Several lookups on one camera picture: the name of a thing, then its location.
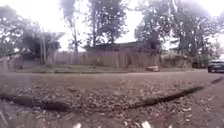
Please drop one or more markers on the grass strip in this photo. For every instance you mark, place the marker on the grass strip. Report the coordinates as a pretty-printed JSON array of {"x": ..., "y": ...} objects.
[{"x": 76, "y": 69}]

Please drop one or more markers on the robot's own part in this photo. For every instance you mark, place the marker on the robot's own part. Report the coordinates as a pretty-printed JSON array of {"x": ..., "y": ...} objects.
[
  {"x": 145, "y": 125},
  {"x": 77, "y": 126}
]

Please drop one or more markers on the row of trees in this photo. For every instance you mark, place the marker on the row of trees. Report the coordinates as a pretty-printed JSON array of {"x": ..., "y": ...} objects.
[{"x": 106, "y": 20}]

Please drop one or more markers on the leaf-strewn road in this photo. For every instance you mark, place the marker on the leaf-strewn road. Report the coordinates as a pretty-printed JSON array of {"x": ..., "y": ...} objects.
[{"x": 100, "y": 79}]

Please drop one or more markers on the wooden fence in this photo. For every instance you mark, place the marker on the wooden fence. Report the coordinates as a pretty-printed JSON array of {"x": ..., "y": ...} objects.
[{"x": 110, "y": 59}]

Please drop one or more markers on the low building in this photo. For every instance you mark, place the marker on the low building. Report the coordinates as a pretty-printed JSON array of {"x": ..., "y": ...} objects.
[{"x": 126, "y": 46}]

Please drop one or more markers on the dark kerb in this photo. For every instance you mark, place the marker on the dark kerb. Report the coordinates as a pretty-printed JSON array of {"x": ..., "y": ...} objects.
[{"x": 160, "y": 99}]

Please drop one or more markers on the dark car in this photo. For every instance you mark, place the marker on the dark car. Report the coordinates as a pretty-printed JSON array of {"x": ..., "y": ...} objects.
[{"x": 216, "y": 65}]

